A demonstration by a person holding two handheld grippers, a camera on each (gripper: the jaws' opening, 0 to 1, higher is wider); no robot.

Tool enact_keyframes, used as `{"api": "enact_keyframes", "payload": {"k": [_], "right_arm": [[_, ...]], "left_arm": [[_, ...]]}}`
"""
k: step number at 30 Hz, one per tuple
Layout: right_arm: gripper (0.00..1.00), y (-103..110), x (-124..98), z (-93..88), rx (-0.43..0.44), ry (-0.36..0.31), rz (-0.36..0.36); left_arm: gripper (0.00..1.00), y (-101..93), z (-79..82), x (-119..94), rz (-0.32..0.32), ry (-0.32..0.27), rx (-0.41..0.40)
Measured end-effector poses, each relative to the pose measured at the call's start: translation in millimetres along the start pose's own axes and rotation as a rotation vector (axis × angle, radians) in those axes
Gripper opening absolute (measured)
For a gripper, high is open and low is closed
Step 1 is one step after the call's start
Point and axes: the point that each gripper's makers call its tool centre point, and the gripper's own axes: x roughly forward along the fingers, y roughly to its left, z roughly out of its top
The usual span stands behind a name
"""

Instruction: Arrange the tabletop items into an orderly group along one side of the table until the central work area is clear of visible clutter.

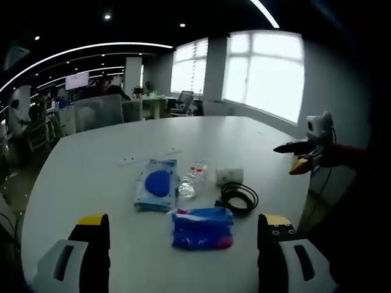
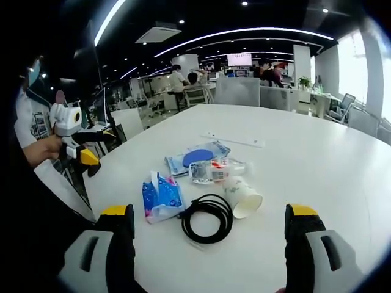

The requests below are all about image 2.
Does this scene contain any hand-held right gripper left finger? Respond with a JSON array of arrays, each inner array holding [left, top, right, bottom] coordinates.
[[57, 203, 144, 293]]

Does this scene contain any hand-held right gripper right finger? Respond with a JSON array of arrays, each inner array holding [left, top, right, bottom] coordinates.
[[283, 203, 365, 293]]

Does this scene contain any blue pink tissue packet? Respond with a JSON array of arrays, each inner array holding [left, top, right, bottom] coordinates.
[[141, 170, 186, 225]]

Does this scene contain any white paper cup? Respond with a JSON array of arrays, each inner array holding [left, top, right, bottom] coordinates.
[[221, 175, 264, 220]]

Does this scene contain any black cable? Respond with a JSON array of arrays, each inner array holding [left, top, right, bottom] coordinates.
[[177, 193, 235, 245]]

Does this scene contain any blue plastic packet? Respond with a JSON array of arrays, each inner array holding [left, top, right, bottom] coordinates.
[[164, 140, 232, 178]]

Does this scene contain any clear plastic bottle red label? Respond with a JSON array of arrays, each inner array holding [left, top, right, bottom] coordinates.
[[188, 157, 254, 186]]

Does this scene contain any white strip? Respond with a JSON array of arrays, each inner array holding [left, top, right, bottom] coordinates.
[[199, 131, 265, 149]]

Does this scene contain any person's left hand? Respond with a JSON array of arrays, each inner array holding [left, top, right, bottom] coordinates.
[[23, 134, 67, 168]]

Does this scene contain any person's white printed shirt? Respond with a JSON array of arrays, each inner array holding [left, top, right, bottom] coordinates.
[[13, 85, 54, 149]]

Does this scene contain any person's masked head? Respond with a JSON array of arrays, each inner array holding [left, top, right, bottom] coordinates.
[[19, 56, 45, 90]]

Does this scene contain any white table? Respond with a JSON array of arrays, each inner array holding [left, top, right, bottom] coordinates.
[[82, 103, 391, 293]]

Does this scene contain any straight ceiling light strip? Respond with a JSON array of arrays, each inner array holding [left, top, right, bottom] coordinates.
[[93, 0, 130, 47]]

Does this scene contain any white slatted chair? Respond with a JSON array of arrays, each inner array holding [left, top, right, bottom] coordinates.
[[182, 86, 214, 107]]

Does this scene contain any ceiling air conditioner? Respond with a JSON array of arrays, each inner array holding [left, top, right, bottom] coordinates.
[[134, 21, 183, 45]]

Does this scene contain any white mesh office chair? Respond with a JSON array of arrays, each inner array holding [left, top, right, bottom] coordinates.
[[213, 76, 261, 107]]

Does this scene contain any grey office chair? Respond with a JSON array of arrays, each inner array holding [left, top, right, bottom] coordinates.
[[324, 92, 357, 123]]

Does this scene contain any hanging display screen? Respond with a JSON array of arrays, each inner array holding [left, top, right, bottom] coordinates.
[[227, 52, 253, 67]]

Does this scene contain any green potted plant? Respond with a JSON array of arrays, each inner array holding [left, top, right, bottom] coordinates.
[[297, 75, 313, 91]]

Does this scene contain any curved ceiling light strip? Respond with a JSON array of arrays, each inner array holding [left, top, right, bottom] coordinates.
[[153, 27, 335, 59]]

